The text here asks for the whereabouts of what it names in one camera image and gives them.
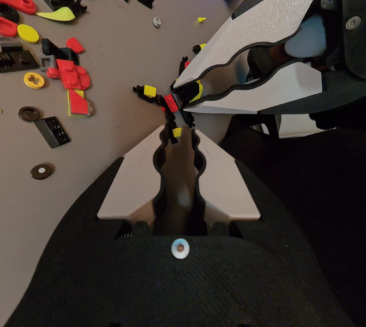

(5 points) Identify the black yellow red lego model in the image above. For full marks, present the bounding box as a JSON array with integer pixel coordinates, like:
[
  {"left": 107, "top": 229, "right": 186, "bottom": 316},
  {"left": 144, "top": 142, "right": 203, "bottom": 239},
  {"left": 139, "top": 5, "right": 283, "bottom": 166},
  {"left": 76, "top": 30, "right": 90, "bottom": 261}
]
[{"left": 132, "top": 44, "right": 207, "bottom": 144}]

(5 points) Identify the black knit sweater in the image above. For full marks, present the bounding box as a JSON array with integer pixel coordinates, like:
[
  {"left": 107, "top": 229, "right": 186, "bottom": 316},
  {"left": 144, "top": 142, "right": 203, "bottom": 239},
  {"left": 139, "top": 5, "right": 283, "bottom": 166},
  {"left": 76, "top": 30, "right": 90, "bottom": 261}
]
[{"left": 219, "top": 114, "right": 366, "bottom": 327}]

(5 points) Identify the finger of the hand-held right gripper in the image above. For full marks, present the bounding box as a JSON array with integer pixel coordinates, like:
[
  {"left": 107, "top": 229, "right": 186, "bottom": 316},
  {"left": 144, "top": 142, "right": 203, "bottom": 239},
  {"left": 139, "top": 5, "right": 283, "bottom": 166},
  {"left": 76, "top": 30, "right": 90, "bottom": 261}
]
[
  {"left": 182, "top": 61, "right": 323, "bottom": 114},
  {"left": 173, "top": 0, "right": 327, "bottom": 89}
]

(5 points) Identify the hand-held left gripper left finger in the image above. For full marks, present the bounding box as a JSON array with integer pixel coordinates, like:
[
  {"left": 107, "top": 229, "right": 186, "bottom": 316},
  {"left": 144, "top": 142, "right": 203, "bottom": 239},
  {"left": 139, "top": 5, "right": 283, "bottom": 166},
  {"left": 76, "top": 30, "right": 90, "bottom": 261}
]
[{"left": 97, "top": 124, "right": 168, "bottom": 226}]

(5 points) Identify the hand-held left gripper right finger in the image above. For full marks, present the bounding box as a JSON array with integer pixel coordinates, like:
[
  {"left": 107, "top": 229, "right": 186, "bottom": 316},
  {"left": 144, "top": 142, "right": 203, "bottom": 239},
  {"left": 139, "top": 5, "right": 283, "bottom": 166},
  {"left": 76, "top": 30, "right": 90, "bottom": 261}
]
[{"left": 191, "top": 129, "right": 261, "bottom": 227}]

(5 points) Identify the pile of loose lego pieces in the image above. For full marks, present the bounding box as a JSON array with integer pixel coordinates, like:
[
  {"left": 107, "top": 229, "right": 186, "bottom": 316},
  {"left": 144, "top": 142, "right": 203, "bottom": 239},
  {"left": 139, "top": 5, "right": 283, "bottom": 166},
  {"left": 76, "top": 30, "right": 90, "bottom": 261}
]
[{"left": 0, "top": 0, "right": 206, "bottom": 181}]

